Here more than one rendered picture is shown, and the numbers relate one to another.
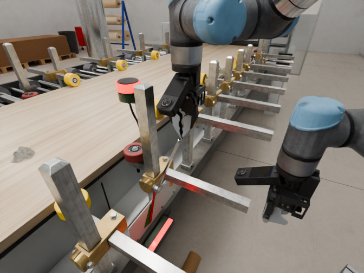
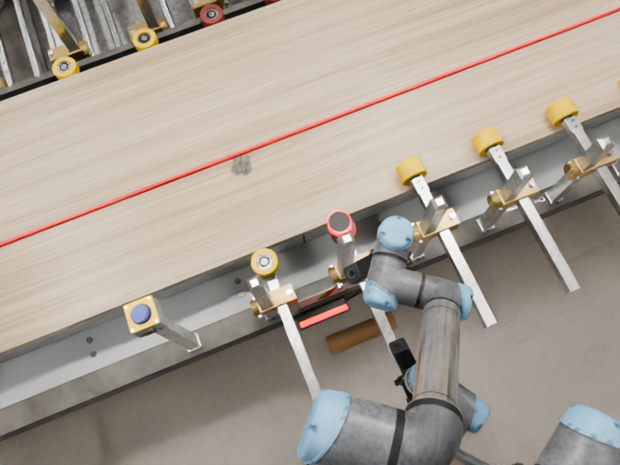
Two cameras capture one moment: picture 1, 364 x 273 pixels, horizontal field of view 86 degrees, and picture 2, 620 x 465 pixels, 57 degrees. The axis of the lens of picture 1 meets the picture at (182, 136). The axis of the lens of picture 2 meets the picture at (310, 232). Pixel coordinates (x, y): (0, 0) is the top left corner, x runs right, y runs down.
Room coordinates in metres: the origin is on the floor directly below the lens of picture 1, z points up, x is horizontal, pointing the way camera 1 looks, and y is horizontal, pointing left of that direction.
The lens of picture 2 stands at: (0.11, -0.14, 2.49)
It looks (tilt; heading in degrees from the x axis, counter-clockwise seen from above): 72 degrees down; 46
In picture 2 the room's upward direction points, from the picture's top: 7 degrees counter-clockwise
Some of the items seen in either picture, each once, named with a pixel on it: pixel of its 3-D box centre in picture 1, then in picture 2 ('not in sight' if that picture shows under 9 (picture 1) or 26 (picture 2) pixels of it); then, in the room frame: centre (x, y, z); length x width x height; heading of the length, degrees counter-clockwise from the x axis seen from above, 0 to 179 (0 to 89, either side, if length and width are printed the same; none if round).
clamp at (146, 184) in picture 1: (156, 174); (351, 268); (0.49, 0.09, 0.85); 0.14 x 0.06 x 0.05; 151
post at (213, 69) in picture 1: (210, 109); (499, 204); (0.90, -0.14, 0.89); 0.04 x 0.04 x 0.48; 61
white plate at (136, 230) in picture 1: (156, 206); (338, 289); (0.43, 0.09, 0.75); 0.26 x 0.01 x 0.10; 151
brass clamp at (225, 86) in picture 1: (227, 83); (589, 163); (1.14, -0.27, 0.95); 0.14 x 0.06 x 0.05; 151
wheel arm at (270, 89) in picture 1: (239, 84); (605, 179); (1.13, -0.34, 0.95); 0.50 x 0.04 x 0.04; 61
